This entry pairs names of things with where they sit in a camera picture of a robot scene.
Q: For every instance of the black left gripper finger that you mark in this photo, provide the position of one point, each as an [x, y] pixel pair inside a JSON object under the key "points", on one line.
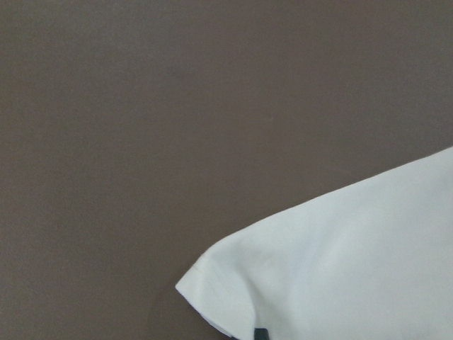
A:
{"points": [[261, 334]]}

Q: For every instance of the cream cat print shirt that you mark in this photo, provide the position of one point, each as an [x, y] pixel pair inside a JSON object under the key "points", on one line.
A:
{"points": [[372, 260]]}

